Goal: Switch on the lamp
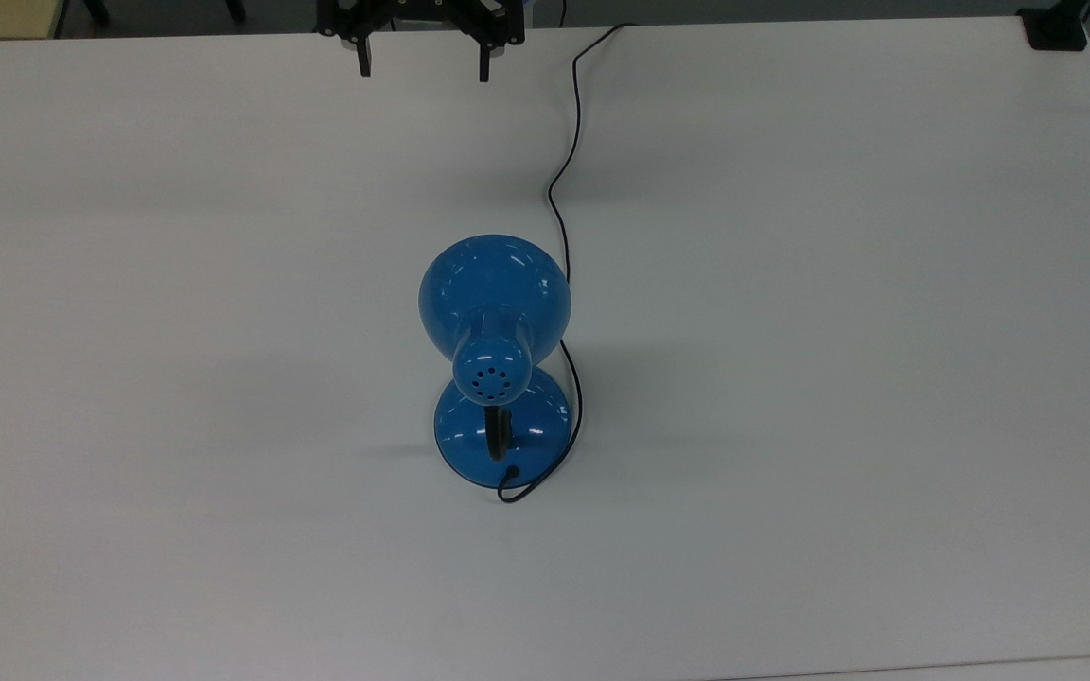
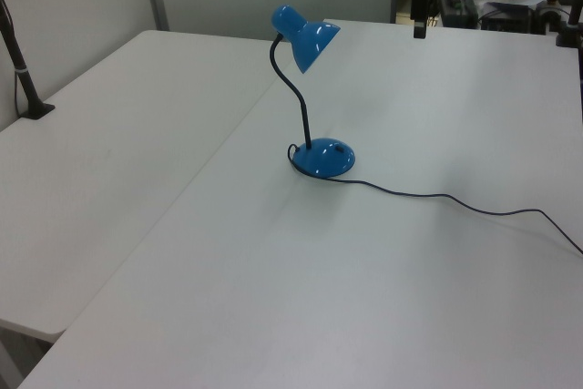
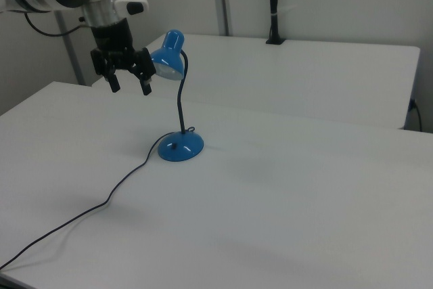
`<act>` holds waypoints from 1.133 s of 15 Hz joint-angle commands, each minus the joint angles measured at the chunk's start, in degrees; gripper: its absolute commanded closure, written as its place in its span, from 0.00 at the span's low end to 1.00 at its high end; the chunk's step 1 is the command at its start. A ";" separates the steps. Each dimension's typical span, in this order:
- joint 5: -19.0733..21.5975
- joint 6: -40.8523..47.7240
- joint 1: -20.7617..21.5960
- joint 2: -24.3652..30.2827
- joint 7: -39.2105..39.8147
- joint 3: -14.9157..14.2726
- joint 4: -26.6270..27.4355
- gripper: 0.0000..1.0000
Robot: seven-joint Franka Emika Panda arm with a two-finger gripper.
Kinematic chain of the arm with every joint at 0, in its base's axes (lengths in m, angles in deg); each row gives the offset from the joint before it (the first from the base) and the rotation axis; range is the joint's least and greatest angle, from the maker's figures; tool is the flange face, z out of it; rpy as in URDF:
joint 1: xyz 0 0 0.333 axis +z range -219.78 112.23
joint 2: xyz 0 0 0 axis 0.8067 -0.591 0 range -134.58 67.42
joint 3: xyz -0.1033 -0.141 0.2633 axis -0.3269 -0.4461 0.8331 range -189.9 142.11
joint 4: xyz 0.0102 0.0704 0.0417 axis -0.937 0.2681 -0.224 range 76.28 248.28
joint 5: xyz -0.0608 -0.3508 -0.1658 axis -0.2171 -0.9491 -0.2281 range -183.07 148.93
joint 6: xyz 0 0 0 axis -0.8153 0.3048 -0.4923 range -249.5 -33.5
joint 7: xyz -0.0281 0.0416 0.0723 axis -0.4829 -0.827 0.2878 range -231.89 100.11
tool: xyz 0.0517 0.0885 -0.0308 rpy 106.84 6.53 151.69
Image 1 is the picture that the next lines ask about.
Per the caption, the blue desk lamp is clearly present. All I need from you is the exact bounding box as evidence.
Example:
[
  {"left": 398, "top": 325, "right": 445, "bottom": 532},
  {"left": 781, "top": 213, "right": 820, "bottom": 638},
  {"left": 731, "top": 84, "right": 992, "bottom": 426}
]
[{"left": 417, "top": 234, "right": 572, "bottom": 490}]

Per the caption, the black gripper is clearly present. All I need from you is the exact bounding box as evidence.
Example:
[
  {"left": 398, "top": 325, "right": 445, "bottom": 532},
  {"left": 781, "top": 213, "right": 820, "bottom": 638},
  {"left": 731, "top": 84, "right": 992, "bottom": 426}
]
[{"left": 316, "top": 0, "right": 527, "bottom": 83}]

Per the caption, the black table clamp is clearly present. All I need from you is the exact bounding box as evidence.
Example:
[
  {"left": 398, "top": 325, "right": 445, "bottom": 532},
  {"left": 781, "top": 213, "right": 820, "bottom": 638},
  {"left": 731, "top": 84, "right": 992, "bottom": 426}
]
[{"left": 1016, "top": 6, "right": 1090, "bottom": 52}]

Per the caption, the black lamp power cable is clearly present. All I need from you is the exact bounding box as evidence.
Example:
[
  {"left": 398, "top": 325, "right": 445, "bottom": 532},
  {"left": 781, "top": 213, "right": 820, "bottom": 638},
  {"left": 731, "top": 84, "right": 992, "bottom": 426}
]
[{"left": 496, "top": 21, "right": 639, "bottom": 504}]

